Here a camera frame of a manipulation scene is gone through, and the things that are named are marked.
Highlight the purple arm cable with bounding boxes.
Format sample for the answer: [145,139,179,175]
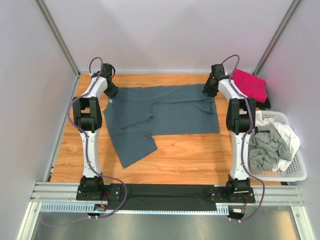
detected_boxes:
[221,54,266,224]
[39,56,128,227]

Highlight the white t-shirt in basket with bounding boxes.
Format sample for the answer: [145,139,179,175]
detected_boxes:
[255,110,301,172]

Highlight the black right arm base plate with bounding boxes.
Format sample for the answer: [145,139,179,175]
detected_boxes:
[204,185,256,204]

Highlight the folded black t-shirt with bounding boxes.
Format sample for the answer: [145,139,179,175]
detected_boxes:
[255,97,271,110]

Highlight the aluminium corner post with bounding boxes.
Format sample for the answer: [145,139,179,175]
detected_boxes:
[253,0,303,76]
[34,0,81,77]

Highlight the grey slotted cable duct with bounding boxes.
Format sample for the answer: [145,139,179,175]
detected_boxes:
[39,202,229,216]

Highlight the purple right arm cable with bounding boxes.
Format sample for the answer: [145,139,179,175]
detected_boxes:
[221,54,266,224]

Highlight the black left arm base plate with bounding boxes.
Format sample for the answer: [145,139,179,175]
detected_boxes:
[76,183,126,202]

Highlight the grey t-shirt in basket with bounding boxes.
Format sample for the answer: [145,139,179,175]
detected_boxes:
[248,125,285,174]

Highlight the left aluminium corner post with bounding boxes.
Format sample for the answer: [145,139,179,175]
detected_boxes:
[34,0,81,77]

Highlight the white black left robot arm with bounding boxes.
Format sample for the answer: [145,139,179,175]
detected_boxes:
[72,63,118,201]

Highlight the folded pink t-shirt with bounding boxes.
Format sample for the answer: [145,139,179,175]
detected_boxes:
[233,68,268,103]

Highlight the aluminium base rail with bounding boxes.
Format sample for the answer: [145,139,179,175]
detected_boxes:
[30,182,304,206]

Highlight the white plastic laundry basket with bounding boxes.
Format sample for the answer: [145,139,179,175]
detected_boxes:
[253,119,308,182]

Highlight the right aluminium corner post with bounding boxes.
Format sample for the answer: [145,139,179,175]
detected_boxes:
[253,0,303,76]

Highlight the blue-grey t-shirt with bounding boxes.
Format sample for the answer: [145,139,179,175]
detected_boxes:
[103,84,220,168]

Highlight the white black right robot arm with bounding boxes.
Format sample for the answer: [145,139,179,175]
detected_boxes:
[202,63,256,202]

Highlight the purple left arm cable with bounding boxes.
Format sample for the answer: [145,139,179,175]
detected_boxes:
[39,56,128,227]

